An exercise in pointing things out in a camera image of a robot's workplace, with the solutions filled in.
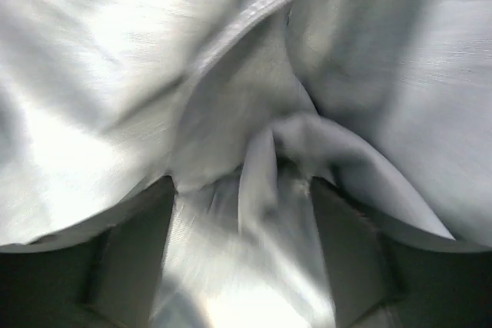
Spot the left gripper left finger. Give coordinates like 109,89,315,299
1,177,175,327

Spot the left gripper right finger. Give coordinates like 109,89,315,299
311,178,491,327

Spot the grey shirt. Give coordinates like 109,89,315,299
1,0,491,327

